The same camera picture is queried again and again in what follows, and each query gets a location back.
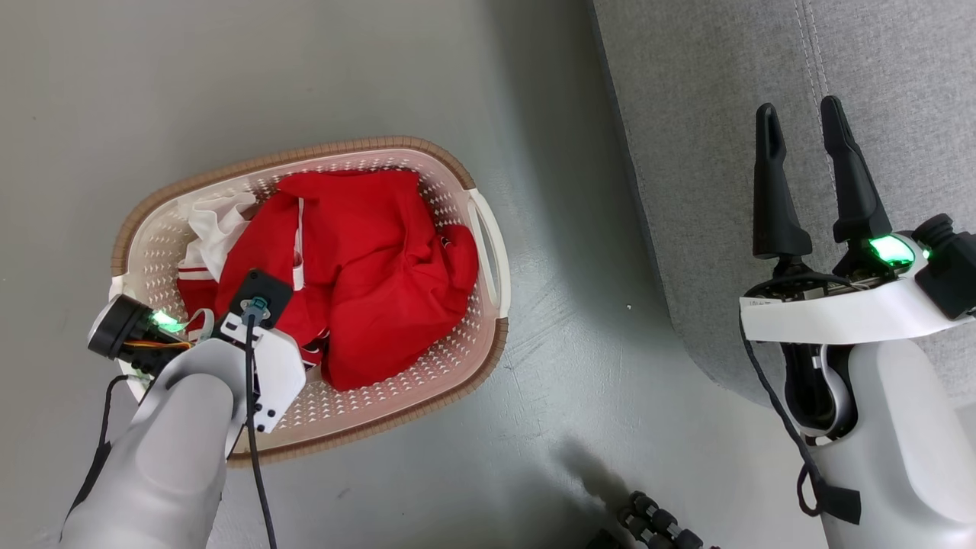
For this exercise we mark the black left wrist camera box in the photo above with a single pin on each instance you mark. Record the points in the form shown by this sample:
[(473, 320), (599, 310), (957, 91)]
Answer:
[(267, 286)]

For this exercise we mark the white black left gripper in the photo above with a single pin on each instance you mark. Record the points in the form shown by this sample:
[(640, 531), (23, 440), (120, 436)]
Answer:
[(278, 374)]

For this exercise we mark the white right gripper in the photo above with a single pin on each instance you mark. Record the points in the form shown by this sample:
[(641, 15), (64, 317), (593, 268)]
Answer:
[(839, 316)]

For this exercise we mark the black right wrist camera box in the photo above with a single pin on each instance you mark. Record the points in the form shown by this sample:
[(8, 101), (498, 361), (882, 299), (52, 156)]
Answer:
[(953, 267)]

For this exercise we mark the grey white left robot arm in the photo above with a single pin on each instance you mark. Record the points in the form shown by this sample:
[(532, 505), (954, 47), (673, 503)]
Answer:
[(152, 473)]

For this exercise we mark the beige perforated laundry basket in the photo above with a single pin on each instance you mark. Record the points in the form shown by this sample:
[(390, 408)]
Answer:
[(457, 351)]

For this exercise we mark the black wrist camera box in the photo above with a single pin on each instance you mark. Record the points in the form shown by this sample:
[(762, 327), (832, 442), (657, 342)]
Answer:
[(953, 267), (267, 286)]

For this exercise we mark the grey fabric sofa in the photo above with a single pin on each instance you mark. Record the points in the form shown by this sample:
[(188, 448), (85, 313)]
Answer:
[(686, 152)]

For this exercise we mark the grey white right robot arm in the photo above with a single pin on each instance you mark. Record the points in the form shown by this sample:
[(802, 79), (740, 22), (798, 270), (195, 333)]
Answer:
[(900, 457)]

